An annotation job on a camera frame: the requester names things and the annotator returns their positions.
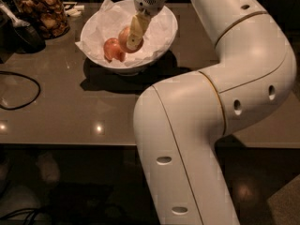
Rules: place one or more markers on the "black pan with spoon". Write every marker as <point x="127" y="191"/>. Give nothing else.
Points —
<point x="29" y="39"/>

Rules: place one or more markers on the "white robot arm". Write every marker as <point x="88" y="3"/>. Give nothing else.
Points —
<point x="177" y="121"/>

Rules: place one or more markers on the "glass jar of chips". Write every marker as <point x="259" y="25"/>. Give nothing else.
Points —
<point x="48" y="16"/>

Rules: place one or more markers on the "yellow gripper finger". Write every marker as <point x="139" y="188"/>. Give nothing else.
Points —
<point x="138" y="27"/>

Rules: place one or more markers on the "small white items behind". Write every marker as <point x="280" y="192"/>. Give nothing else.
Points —
<point x="74" y="10"/>

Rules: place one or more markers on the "white ceramic bowl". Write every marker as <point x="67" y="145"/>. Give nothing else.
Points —
<point x="162" y="44"/>

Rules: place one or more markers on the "red apple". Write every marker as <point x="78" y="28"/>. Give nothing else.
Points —
<point x="123" y="39"/>
<point x="112" y="50"/>

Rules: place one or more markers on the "white paper liner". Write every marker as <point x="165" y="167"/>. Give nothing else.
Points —
<point x="109" y="24"/>

